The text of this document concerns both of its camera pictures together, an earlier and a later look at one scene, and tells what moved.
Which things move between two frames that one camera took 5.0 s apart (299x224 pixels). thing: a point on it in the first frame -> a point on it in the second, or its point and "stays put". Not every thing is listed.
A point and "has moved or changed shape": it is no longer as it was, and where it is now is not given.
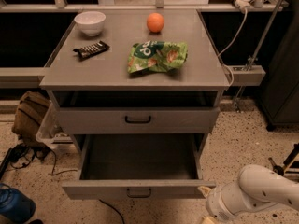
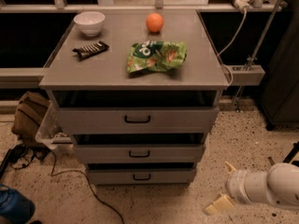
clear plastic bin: x=49 y=133 stays put
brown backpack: x=30 y=112 stays put
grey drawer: x=137 y=166 has moved or changed shape
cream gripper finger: x=208 y=220 -> x=223 y=203
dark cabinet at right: x=280 y=91 stays put
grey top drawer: x=137 y=120 stays put
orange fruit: x=155 y=22 stays put
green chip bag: x=157 y=56 stays put
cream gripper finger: x=205 y=189 -> x=233 y=169
